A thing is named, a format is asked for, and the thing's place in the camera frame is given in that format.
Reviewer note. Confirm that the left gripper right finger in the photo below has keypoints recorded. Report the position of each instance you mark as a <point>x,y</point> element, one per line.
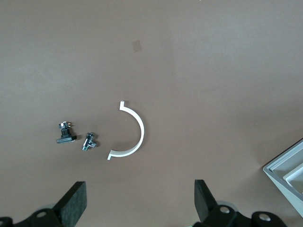
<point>204,203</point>

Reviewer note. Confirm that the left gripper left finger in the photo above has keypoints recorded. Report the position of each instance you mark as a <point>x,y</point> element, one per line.
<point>71,203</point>

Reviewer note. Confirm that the chrome valve fitting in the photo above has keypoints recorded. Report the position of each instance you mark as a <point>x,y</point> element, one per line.
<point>88,142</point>

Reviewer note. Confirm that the black switch component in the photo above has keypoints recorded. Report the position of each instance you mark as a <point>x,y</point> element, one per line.
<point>66,139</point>

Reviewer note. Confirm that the white semicircular bracket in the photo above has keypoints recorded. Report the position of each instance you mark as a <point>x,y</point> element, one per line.
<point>142,132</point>

